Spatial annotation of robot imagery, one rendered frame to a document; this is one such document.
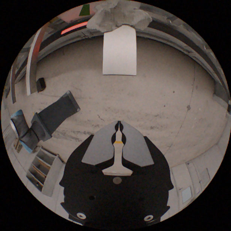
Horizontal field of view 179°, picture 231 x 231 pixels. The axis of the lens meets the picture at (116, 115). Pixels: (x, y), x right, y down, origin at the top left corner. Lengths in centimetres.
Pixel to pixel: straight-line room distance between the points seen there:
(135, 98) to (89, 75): 60
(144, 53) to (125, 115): 81
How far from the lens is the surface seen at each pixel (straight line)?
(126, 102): 99
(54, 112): 88
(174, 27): 42
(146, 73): 98
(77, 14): 37
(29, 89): 27
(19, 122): 69
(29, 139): 73
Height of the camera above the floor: 93
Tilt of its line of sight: 63 degrees down
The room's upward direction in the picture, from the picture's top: 175 degrees counter-clockwise
